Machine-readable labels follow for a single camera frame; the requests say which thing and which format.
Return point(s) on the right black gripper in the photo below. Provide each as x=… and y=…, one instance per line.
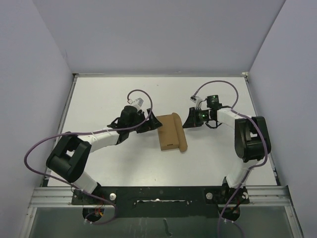
x=192, y=121

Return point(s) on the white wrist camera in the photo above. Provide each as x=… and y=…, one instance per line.
x=197, y=100
x=137, y=103

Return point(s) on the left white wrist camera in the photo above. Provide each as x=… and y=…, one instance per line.
x=137, y=103

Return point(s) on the brown cardboard box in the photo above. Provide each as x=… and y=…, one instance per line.
x=171, y=134

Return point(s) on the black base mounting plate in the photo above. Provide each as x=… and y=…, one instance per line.
x=165, y=201

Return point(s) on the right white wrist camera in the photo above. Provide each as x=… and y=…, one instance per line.
x=197, y=100

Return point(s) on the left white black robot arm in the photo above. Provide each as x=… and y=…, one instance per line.
x=69, y=157

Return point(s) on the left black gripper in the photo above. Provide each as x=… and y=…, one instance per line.
x=152, y=123

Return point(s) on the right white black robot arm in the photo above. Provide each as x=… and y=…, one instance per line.
x=251, y=137

